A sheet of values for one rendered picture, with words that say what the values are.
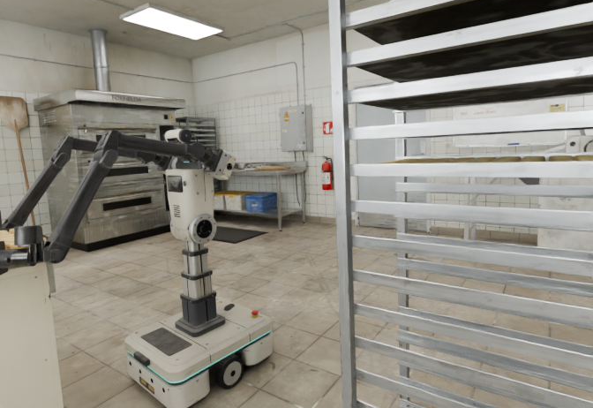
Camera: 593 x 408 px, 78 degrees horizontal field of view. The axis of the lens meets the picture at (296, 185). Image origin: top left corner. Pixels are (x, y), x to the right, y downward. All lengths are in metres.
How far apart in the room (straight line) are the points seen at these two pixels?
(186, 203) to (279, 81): 4.52
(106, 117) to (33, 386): 4.12
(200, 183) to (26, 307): 0.85
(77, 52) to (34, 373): 5.38
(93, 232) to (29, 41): 2.73
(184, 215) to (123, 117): 3.74
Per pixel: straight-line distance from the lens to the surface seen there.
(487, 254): 0.86
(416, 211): 0.87
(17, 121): 6.03
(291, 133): 5.75
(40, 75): 6.30
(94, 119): 5.36
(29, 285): 1.62
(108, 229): 5.44
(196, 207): 1.91
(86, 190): 1.48
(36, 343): 1.69
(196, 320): 2.10
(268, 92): 6.32
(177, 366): 1.91
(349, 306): 0.98
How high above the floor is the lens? 1.20
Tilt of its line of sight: 6 degrees down
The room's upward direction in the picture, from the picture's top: 3 degrees counter-clockwise
